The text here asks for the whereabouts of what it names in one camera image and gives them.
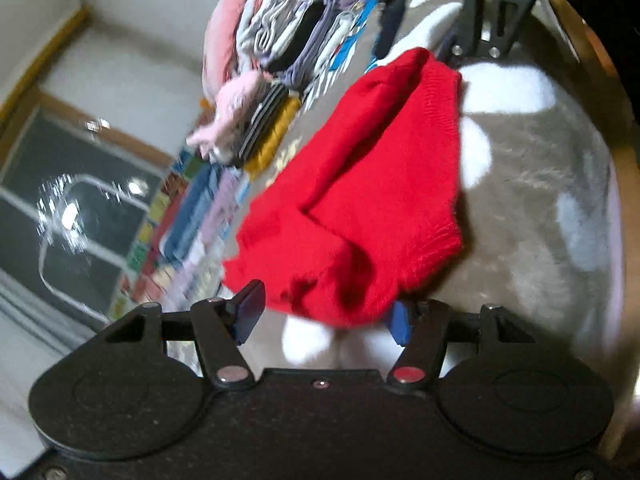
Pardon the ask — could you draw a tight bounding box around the red knit sweater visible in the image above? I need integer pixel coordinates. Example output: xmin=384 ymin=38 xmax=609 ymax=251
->
xmin=224 ymin=48 xmax=463 ymax=327

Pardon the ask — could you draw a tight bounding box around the blue folded quilt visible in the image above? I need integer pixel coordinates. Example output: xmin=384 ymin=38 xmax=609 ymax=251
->
xmin=160 ymin=164 xmax=224 ymax=264

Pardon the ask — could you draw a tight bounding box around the colourful alphabet foam mat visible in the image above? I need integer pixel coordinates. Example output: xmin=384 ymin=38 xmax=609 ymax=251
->
xmin=107 ymin=148 xmax=203 ymax=320

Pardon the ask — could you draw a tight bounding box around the yellow knit folded sweater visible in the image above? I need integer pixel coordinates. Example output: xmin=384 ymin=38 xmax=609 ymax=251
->
xmin=243 ymin=96 xmax=302 ymax=181

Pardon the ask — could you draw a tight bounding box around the pink folded cartoon shirt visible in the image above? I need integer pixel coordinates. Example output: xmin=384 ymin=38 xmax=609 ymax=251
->
xmin=186 ymin=0 xmax=264 ymax=162

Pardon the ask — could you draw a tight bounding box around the black white striped folded garment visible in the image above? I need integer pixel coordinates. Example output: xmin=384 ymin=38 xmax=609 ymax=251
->
xmin=232 ymin=82 xmax=290 ymax=167

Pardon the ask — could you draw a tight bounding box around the dark window with frame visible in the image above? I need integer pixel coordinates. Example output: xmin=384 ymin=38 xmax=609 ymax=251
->
xmin=1 ymin=106 xmax=165 ymax=328

